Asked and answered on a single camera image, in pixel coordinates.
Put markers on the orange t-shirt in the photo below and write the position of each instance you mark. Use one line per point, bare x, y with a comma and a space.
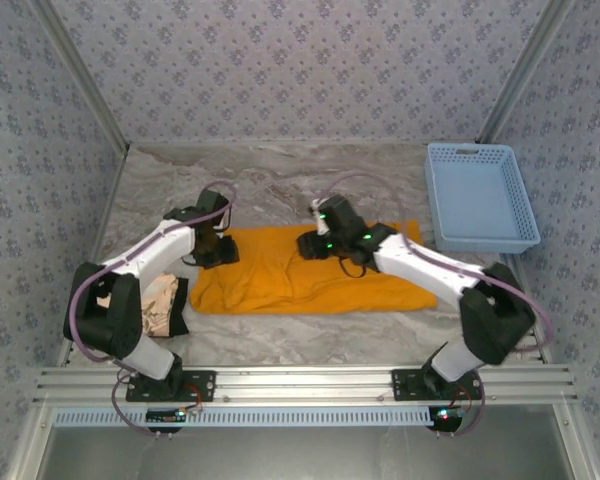
280, 285

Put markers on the beige printed t-shirt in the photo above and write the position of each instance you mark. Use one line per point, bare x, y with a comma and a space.
155, 310

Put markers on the light blue plastic basket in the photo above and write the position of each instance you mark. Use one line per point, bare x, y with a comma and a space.
480, 200

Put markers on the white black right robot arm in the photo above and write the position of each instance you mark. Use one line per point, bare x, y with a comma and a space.
425, 270

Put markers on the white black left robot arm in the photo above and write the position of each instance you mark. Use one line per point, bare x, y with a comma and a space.
155, 250

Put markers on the grey metal panel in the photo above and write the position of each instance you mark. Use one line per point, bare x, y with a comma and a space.
305, 455

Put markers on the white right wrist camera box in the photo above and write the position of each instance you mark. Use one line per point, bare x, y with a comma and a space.
316, 205

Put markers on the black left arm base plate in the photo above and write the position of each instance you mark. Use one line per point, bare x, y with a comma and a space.
205, 385

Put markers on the long aluminium mounting rail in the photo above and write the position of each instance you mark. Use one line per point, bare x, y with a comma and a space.
305, 380

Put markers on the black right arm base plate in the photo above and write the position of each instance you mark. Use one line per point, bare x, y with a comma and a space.
405, 385

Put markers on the aluminium frame post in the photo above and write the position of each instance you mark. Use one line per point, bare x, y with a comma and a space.
75, 60
526, 65

